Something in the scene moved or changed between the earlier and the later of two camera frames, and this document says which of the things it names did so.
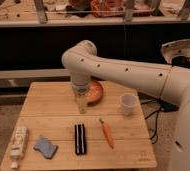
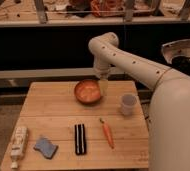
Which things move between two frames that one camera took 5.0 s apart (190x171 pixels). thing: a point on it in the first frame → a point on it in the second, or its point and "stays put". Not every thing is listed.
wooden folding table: [111, 133] stays put
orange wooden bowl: [94, 93] stays put
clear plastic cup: [128, 102] stays put
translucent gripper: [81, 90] → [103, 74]
